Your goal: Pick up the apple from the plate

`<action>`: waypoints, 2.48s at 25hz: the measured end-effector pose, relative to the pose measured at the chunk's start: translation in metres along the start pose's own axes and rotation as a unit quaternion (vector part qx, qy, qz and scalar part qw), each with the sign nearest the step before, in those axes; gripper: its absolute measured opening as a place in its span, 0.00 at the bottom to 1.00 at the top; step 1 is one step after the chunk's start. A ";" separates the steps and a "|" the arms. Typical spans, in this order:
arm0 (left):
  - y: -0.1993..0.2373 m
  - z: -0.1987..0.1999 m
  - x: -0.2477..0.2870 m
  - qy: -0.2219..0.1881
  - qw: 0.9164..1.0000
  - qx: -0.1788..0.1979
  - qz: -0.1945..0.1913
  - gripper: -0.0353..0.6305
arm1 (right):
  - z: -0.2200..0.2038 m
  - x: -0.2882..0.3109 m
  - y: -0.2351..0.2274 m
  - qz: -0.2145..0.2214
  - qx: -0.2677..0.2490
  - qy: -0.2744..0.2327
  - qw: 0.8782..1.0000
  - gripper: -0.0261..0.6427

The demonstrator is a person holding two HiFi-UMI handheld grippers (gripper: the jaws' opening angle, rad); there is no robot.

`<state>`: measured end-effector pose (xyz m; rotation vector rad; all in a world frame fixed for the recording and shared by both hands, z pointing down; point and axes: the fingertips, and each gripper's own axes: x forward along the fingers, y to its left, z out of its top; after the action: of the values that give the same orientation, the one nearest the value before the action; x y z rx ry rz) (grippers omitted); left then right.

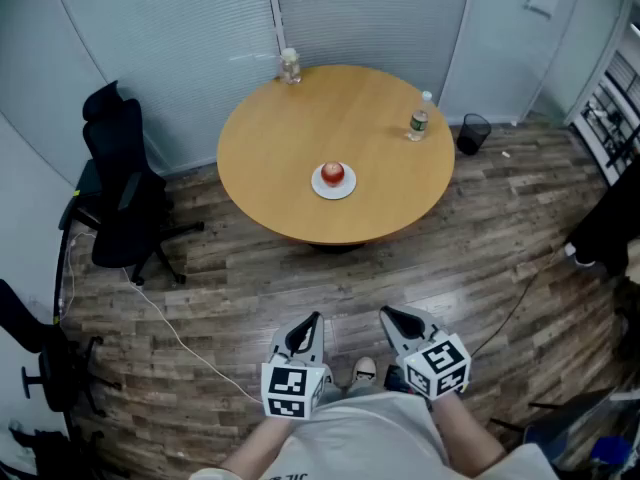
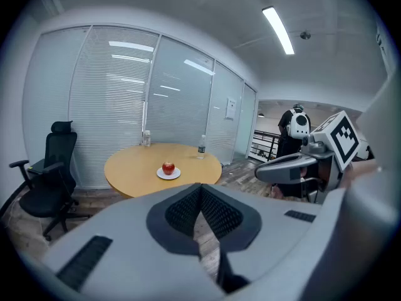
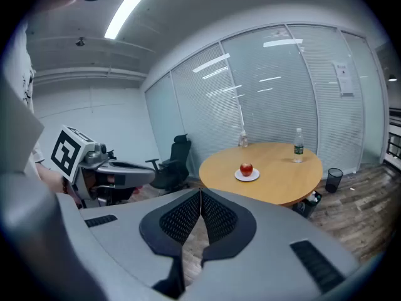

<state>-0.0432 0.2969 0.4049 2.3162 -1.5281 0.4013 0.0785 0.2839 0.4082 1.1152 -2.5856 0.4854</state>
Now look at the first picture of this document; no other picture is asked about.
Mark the blue object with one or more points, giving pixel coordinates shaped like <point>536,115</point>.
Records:
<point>611,450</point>

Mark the person's beige shoe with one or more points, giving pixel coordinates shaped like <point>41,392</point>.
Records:
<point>365,369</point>

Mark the red apple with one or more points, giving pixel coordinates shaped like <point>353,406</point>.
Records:
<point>332,173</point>

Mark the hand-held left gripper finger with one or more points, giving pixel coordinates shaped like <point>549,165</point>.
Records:
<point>282,340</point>
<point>317,350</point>

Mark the black table base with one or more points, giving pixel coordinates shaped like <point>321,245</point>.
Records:
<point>337,248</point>

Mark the black office chair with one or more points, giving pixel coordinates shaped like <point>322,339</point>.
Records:
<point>55,363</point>
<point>120,188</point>

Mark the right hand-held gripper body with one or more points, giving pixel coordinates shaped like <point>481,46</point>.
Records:
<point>437,368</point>

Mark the small glass jar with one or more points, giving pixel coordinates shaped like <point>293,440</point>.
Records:
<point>290,68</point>

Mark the person's left forearm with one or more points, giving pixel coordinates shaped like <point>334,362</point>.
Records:
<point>260,443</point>

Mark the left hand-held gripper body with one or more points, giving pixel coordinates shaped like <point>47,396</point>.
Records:
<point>287,388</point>

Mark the white shelf unit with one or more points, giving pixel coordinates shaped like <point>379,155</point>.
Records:
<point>612,108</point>

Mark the black mesh waste bin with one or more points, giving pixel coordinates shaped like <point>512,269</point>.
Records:
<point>472,135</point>

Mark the person's beige shirt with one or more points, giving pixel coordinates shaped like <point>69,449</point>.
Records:
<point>370,438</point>

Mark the person's right forearm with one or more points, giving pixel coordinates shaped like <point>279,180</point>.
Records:
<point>465,428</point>

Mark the clear plastic water bottle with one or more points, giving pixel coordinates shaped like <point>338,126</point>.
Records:
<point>418,120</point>

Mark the white plate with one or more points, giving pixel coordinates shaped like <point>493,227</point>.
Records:
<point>320,188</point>

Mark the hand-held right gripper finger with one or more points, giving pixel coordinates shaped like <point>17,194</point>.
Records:
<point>427,320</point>
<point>400,345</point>

